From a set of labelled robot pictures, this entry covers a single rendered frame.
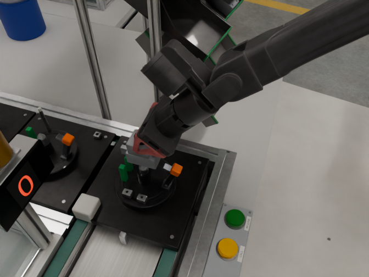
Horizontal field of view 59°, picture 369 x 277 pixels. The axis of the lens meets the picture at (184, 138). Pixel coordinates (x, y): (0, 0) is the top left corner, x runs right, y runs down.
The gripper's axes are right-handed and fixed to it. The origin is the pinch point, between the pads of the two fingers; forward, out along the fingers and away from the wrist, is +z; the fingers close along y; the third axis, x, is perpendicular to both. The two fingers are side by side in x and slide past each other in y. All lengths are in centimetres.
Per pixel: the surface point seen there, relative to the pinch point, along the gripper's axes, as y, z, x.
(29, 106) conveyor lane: -14.1, 38.9, -22.6
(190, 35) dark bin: -24.6, -8.4, -4.0
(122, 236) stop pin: 13.2, 12.6, 9.5
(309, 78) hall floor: -184, 54, 113
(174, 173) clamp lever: 1.3, 0.3, 9.3
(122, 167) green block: 1.9, 9.4, 1.7
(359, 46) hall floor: -244, 30, 143
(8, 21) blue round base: -53, 63, -51
